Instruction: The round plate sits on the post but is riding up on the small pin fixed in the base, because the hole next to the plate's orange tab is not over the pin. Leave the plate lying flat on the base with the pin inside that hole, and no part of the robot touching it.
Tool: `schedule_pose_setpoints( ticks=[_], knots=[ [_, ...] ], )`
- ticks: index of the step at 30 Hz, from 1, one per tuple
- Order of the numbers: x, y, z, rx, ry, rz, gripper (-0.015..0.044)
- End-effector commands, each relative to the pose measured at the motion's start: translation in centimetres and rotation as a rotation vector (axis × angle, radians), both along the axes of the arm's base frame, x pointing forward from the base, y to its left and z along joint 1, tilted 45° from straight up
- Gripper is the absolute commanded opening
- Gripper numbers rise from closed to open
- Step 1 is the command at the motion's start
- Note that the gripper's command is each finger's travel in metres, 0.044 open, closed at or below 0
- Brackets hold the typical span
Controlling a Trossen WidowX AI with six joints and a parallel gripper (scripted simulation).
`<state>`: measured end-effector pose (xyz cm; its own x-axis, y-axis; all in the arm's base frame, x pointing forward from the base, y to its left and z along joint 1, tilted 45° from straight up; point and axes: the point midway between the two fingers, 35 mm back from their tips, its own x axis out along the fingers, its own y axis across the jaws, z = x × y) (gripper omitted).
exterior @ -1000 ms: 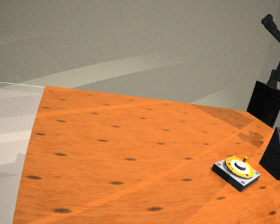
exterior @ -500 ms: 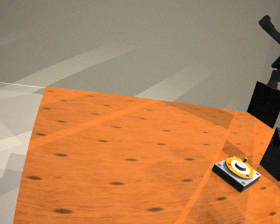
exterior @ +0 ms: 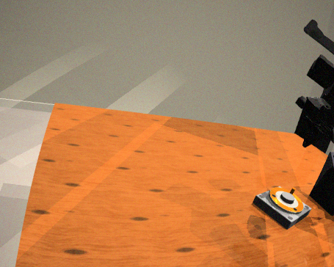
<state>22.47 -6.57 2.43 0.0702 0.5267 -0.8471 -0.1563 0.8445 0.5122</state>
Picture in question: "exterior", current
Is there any orange round plate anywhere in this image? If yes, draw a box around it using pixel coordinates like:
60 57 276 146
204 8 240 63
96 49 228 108
269 187 303 214

